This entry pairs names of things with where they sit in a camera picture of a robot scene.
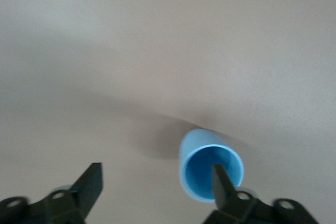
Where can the blue plastic cup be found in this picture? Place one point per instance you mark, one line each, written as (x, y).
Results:
(199, 171)

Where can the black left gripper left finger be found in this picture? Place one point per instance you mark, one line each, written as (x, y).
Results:
(84, 192)

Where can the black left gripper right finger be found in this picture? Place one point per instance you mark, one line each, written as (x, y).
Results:
(223, 195)

